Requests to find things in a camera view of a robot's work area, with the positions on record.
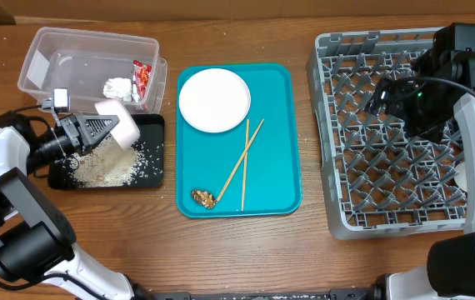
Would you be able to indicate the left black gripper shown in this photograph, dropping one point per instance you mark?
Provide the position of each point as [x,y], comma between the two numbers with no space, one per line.
[83,123]

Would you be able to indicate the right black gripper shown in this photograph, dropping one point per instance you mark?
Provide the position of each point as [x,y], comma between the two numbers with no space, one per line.
[387,100]

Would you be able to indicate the small white rice bowl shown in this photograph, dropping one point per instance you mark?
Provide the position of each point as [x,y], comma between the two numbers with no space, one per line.
[126,132]

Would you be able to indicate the white napkin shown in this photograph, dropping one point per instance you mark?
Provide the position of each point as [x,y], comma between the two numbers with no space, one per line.
[118,88]

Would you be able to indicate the red snack wrapper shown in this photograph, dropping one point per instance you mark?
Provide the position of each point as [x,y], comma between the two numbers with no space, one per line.
[140,80]

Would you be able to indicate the grey-green bowl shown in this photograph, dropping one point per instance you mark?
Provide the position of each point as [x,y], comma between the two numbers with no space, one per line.
[461,177]

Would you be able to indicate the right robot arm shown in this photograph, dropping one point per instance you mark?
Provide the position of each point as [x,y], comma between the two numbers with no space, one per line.
[442,88]

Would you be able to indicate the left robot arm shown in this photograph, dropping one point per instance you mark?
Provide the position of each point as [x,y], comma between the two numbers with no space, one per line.
[37,242]

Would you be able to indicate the grey dishwasher rack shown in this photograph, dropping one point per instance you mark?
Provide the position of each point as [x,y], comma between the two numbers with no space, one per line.
[377,181]

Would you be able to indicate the spilled rice pile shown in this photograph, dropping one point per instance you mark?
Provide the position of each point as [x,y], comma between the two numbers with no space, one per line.
[111,166]

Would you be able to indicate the black plastic tray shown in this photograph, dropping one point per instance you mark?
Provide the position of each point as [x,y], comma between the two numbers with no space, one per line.
[151,127]

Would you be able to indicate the clear plastic bin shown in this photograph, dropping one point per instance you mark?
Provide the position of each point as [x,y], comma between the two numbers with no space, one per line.
[82,61]

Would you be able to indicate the large white plate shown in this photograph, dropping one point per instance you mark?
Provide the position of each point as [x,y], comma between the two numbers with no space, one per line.
[214,100]

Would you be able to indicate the gold foil wrapper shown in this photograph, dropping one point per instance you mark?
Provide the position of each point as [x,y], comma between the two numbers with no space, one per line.
[204,198]

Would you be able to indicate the teal serving tray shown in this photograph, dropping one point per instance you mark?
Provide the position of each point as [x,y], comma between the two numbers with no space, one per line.
[205,160]

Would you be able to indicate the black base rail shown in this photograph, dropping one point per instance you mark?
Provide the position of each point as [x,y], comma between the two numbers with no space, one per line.
[352,293]

